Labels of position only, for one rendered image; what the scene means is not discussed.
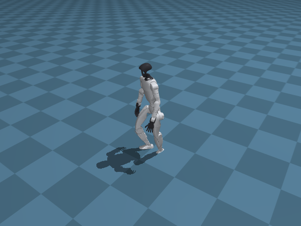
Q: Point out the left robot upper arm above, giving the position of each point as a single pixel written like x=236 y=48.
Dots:
x=154 y=88

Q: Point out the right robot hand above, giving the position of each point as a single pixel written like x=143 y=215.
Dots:
x=137 y=110

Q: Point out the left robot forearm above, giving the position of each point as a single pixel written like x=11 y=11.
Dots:
x=155 y=111

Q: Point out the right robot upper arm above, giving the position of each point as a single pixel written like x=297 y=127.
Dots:
x=141 y=89

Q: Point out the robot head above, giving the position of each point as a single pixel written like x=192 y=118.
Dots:
x=144 y=68

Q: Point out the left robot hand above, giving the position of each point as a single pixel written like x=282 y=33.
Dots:
x=150 y=126

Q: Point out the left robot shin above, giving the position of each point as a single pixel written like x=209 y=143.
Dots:
x=159 y=142

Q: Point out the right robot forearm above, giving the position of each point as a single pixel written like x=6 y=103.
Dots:
x=140 y=97

